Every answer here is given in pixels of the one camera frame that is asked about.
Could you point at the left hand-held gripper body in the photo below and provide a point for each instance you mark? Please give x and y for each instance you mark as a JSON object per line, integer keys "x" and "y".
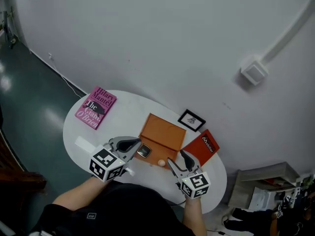
{"x": 105, "y": 166}

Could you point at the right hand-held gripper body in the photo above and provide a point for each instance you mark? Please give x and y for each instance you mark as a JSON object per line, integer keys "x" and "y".
{"x": 195, "y": 184}

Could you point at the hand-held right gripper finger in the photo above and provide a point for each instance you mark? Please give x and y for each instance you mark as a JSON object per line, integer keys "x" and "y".
{"x": 176, "y": 170}
{"x": 195, "y": 166}

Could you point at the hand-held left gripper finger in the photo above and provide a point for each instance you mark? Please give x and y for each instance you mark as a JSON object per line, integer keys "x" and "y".
{"x": 133, "y": 152}
{"x": 126, "y": 139}

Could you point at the small square dark box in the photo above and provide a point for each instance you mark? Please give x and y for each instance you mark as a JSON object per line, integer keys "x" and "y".
{"x": 144, "y": 151}

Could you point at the small beige round object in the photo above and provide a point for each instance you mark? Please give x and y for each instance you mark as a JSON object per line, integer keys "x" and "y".
{"x": 161, "y": 163}

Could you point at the orange leather tray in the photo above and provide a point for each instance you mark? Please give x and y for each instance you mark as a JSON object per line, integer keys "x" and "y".
{"x": 162, "y": 136}

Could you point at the person's left forearm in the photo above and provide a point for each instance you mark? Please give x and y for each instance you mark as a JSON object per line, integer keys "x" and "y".
{"x": 76, "y": 194}

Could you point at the person's right forearm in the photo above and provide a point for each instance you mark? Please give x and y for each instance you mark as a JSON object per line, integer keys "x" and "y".
{"x": 194, "y": 217}

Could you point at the white curved table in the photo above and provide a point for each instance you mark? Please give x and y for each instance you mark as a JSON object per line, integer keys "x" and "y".
{"x": 128, "y": 112}

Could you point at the red book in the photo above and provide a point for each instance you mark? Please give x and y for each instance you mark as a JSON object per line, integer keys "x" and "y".
{"x": 197, "y": 149}

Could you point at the pink book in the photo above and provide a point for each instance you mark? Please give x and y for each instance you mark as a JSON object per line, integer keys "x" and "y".
{"x": 96, "y": 107}

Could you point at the grey wooden shelf unit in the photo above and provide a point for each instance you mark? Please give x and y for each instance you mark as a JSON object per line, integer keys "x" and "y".
{"x": 241, "y": 188}

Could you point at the person's black shirt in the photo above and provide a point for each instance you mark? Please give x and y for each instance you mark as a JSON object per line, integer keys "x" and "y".
{"x": 123, "y": 210}

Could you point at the white paper sheet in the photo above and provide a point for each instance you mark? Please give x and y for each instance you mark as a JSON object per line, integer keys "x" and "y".
{"x": 261, "y": 198}

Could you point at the brown wooden staircase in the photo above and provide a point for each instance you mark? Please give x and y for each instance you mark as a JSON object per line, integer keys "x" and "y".
{"x": 17, "y": 173}

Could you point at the grey upright stand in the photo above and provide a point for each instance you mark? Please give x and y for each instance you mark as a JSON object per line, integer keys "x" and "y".
{"x": 9, "y": 31}

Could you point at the black picture frame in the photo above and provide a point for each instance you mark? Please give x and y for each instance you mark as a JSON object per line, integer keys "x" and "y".
{"x": 192, "y": 120}

